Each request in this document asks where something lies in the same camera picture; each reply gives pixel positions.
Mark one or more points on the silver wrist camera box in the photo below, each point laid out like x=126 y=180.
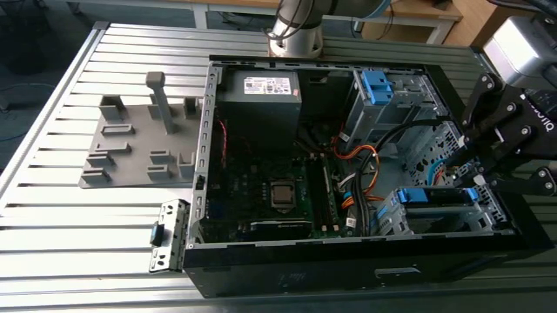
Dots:
x=518 y=49

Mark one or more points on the brown cabinet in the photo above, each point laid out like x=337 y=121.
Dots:
x=475 y=19

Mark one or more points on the black round bin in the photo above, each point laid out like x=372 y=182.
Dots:
x=29 y=55

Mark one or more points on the metal disk bay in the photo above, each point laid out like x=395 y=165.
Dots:
x=440 y=212

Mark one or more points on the grey parts rack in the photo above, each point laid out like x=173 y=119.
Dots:
x=136 y=163

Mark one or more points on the wooden desk white frame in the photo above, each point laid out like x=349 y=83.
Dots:
x=427 y=13

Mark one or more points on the green RAM stick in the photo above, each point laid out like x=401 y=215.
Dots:
x=331 y=192

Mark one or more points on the dark green motherboard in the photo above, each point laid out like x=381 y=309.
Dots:
x=244 y=195

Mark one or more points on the grey power supply unit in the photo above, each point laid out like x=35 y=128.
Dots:
x=261 y=114

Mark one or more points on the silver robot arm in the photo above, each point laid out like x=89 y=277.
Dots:
x=296 y=39

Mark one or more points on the CPU socket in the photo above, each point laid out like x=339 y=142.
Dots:
x=283 y=195

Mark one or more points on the hard disk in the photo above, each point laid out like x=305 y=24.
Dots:
x=413 y=195

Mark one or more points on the black PC case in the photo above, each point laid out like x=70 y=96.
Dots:
x=348 y=270

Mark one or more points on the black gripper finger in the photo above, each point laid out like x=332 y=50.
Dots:
x=527 y=179
x=492 y=107

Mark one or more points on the blue plastic bay latch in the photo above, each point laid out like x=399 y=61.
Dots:
x=376 y=88

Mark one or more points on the metal drive cage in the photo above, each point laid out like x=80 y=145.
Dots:
x=392 y=114

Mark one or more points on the black graphics card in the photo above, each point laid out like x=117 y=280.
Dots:
x=281 y=228

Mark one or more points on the metal bracket with blue latch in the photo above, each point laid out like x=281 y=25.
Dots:
x=172 y=234

